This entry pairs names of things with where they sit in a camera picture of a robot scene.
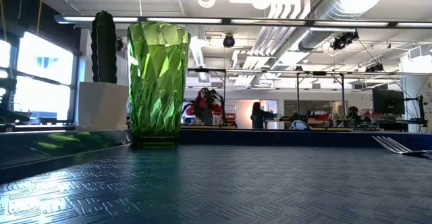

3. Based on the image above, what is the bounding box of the black overhead frame bar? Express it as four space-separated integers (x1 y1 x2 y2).
53 13 432 30

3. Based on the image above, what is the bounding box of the silver ventilation duct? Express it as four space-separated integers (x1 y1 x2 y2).
298 0 393 53

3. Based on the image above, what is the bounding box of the green cactus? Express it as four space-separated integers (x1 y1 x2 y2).
90 10 118 84

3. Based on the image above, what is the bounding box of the black ceiling camera cluster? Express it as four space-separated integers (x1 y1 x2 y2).
330 30 360 51
364 62 385 74

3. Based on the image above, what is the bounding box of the person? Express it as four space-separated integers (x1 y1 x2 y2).
192 87 217 127
250 101 275 130
346 105 362 125

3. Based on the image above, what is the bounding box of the silver fork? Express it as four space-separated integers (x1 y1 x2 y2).
371 135 432 159

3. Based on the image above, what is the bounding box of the large bright window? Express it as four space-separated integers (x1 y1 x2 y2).
0 30 80 124

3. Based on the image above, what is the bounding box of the black computer monitor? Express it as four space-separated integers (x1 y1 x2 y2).
372 88 406 115

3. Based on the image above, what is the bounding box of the black dome ceiling camera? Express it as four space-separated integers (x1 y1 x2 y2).
222 34 236 49

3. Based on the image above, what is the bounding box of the black background workstation frame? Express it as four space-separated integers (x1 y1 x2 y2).
185 67 432 131

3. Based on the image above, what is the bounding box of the white hexagonal plant pot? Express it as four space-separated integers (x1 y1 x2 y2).
77 81 130 132

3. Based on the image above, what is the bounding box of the white rounded helmet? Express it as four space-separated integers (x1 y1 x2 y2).
289 119 312 131

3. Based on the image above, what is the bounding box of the green faceted plastic cup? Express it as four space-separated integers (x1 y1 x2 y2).
126 21 192 148

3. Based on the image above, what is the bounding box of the yellow hanging cable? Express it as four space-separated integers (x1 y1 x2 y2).
0 0 8 43
35 0 45 35

